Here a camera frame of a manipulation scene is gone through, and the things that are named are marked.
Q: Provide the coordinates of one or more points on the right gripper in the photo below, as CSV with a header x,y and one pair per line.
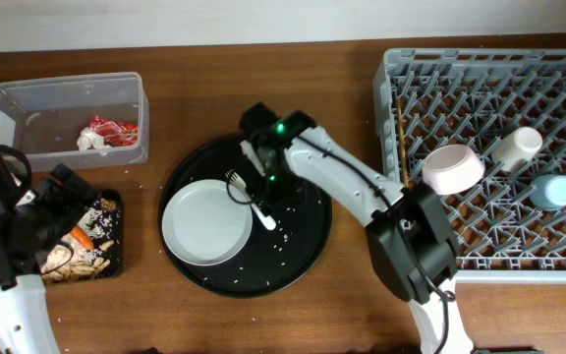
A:
x,y
263,189

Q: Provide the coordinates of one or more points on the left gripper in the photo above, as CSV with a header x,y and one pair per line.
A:
x,y
48,190

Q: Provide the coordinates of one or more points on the white plastic fork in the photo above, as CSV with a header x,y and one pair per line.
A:
x,y
234,179

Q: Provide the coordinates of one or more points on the orange carrot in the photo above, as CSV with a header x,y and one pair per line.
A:
x,y
78,234

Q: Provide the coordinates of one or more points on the rice and food scraps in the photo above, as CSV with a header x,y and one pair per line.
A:
x,y
86,251

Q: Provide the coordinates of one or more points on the grey plate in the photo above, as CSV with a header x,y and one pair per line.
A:
x,y
206,223

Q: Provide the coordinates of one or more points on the white tissue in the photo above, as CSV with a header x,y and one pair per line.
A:
x,y
88,139

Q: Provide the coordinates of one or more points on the red snack wrapper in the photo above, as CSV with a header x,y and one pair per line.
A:
x,y
115,134

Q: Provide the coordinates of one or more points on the wooden chopstick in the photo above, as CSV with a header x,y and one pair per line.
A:
x,y
403,152

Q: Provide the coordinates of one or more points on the pink bowl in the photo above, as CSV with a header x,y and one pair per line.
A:
x,y
452,169

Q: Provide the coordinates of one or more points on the white cup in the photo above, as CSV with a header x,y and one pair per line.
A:
x,y
518,147

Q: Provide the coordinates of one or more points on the light blue cup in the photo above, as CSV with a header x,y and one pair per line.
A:
x,y
550,193

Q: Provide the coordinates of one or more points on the brown food lump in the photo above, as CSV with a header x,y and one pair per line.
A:
x,y
108,205

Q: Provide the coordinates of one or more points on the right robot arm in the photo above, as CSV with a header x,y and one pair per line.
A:
x,y
413,248

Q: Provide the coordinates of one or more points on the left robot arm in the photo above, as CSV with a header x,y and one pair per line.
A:
x,y
24,321

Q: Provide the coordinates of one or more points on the grey dishwasher rack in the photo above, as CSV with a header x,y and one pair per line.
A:
x,y
477,97

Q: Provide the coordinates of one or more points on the black rectangular tray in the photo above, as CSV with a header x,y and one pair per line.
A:
x,y
116,246

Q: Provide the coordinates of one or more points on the round black serving tray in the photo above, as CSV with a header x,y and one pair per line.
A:
x,y
271,260

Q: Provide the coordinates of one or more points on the clear plastic bin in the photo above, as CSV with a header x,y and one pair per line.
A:
x,y
44,119

